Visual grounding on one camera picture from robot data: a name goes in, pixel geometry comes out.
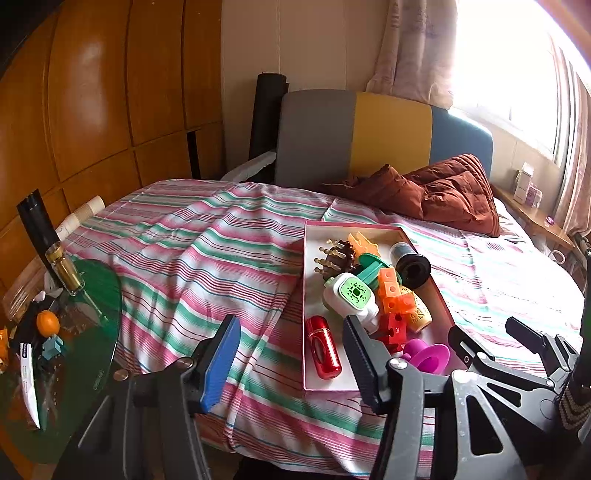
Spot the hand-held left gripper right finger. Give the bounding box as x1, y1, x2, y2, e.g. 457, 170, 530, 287
342, 315, 529, 480

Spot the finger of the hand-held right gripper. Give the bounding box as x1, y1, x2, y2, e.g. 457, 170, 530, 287
505, 316, 581, 384
448, 324, 561, 407

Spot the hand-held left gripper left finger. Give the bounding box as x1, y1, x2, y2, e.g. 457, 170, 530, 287
76, 315, 242, 480

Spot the magenta silicone cup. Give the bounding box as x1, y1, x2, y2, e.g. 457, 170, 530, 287
401, 338, 451, 376

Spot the red metallic lighter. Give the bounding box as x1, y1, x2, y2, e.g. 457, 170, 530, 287
305, 315, 343, 380

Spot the yellow perforated oval case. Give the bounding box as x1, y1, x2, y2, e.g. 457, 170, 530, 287
399, 286, 435, 334

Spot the orange red block toy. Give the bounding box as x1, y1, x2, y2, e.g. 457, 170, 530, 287
375, 267, 411, 356

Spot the white green plug-in device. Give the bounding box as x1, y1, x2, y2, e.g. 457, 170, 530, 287
322, 272, 380, 333

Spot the black cylindrical canister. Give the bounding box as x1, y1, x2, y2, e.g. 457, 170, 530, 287
389, 241, 432, 291

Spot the pink cardboard tray box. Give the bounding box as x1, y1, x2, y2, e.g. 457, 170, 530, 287
302, 220, 467, 393

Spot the green plastic spool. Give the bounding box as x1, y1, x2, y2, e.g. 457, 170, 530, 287
353, 253, 393, 287

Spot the brown peg hairbrush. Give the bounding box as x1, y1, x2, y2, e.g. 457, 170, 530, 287
314, 239, 357, 280

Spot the orange plastic clip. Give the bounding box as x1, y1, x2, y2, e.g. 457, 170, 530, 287
347, 232, 380, 257

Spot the striped pink green bedsheet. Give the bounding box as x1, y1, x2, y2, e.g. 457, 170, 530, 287
60, 179, 585, 476

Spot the pale pillow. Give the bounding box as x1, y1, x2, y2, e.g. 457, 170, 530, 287
494, 198, 536, 243

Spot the wooden bedside shelf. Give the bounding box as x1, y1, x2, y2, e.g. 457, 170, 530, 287
492, 184, 575, 252

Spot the green glass round table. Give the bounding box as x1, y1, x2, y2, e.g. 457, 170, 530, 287
0, 258, 122, 464

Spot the white carton box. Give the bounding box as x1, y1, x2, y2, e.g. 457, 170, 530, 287
513, 164, 535, 201

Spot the brown quilted blanket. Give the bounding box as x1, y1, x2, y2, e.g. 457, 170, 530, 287
321, 154, 502, 237

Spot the pink patterned curtain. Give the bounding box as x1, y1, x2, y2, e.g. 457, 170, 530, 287
551, 41, 591, 241

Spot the teal toy block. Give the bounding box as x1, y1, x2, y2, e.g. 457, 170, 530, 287
41, 335, 65, 361

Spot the orange fruit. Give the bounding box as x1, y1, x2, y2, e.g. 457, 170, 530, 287
36, 310, 61, 336

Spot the white paper packet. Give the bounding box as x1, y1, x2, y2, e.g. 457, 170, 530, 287
18, 342, 42, 428

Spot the white plastic wrap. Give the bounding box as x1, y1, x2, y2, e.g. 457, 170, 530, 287
221, 150, 278, 182

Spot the stack of white cups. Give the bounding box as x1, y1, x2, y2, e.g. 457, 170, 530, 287
56, 195, 106, 241

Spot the clear plastic bag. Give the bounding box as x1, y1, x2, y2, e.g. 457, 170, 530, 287
2, 277, 61, 324

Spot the grey yellow blue headboard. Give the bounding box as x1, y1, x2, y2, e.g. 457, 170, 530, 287
274, 90, 494, 190

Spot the black rolled mat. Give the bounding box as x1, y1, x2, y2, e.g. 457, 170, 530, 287
248, 71, 289, 185

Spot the bright window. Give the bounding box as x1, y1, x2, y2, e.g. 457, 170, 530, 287
450, 0, 573, 167

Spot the beige patterned curtain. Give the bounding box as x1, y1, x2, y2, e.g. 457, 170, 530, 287
366, 0, 458, 109

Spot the wooden wardrobe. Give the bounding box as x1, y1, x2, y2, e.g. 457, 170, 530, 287
0, 0, 227, 296

